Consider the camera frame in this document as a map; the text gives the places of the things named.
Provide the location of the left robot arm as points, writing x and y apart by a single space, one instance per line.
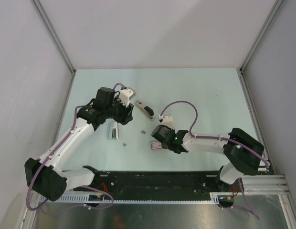
46 175

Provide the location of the red staple box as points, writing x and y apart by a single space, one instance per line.
156 145

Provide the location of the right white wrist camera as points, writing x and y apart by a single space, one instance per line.
166 120

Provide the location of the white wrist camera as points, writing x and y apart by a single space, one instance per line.
166 120
125 95

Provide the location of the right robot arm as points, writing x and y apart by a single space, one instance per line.
243 151

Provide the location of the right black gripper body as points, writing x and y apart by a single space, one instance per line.
166 147

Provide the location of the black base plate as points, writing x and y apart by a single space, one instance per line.
174 187

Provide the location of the black and cream stapler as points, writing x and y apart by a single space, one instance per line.
145 110

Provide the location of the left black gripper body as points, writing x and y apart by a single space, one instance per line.
118 111

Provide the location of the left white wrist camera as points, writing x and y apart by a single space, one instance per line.
125 95

